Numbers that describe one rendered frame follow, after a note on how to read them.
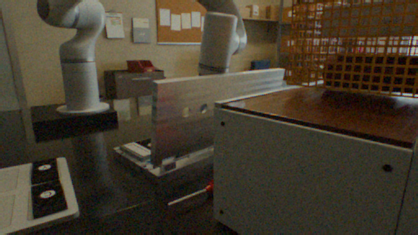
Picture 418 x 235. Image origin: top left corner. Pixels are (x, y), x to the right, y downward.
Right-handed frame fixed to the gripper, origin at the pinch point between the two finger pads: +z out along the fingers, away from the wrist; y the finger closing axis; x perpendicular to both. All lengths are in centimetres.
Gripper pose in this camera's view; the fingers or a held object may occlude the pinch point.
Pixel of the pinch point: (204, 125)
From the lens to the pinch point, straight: 77.9
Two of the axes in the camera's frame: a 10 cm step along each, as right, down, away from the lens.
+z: -1.5, 9.0, 4.0
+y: -7.1, 1.9, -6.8
